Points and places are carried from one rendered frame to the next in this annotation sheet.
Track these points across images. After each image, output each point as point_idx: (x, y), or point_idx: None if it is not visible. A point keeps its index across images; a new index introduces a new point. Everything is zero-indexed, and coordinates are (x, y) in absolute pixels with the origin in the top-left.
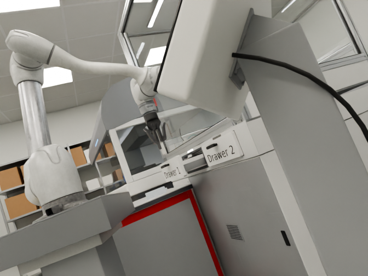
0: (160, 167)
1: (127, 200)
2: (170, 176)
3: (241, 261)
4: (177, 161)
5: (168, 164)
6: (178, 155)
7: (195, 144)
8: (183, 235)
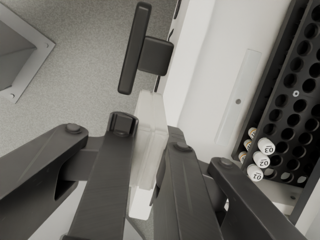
0: (137, 3)
1: None
2: (174, 16)
3: None
4: (131, 195)
5: (162, 75)
6: (143, 217)
7: (314, 230)
8: None
